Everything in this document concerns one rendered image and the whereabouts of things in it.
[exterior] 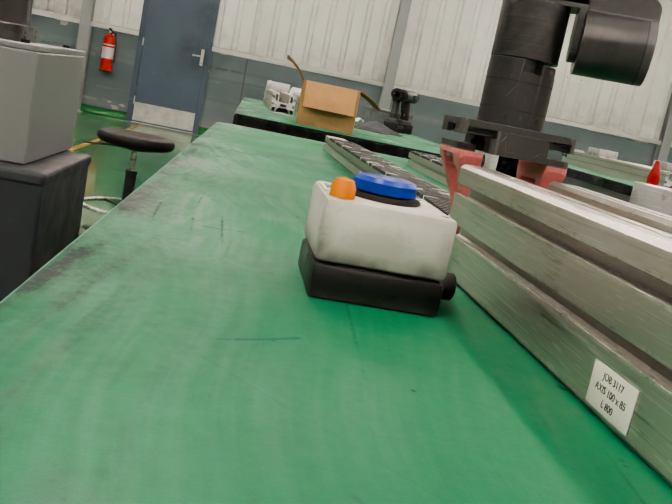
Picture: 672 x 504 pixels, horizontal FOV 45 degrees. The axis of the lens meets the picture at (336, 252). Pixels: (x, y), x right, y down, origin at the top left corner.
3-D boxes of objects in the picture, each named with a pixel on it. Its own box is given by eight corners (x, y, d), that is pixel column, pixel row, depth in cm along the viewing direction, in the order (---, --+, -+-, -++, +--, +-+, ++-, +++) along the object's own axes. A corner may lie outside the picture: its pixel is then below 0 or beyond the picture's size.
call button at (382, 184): (345, 197, 52) (351, 167, 52) (404, 208, 53) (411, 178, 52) (353, 207, 48) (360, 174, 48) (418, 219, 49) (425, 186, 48)
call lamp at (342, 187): (327, 192, 48) (331, 172, 47) (352, 197, 48) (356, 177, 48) (330, 196, 46) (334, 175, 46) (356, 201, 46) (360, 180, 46)
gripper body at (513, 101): (574, 161, 68) (595, 73, 67) (458, 139, 66) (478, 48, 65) (544, 154, 74) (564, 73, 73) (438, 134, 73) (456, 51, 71)
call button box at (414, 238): (296, 265, 55) (314, 174, 54) (433, 289, 56) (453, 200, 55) (306, 297, 47) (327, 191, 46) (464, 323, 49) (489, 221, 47)
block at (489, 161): (457, 179, 169) (467, 134, 167) (508, 188, 171) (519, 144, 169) (472, 185, 159) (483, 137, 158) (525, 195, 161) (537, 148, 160)
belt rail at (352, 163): (323, 148, 177) (326, 135, 177) (341, 152, 178) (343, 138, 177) (418, 228, 84) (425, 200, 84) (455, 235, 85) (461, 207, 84)
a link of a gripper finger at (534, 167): (549, 254, 69) (575, 146, 68) (470, 241, 68) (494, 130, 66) (521, 239, 76) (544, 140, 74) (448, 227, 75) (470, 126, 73)
